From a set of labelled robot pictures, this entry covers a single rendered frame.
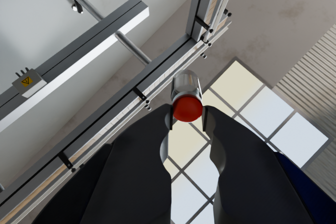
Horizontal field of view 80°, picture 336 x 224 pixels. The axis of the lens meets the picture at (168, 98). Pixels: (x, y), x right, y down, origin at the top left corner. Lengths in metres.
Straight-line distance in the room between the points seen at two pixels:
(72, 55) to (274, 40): 2.38
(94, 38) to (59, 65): 0.24
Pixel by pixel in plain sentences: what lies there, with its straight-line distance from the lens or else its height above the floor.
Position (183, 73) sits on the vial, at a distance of 0.16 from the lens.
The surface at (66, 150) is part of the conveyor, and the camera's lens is 1.08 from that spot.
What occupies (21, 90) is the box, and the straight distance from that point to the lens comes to 1.22.
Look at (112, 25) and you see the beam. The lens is 1.29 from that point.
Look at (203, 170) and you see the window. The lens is 2.59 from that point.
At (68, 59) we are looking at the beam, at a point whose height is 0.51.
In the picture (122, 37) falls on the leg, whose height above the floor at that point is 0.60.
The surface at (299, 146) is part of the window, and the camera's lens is 2.81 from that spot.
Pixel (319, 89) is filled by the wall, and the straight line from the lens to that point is 2.99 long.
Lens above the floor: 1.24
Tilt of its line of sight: 11 degrees down
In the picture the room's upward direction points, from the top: 134 degrees clockwise
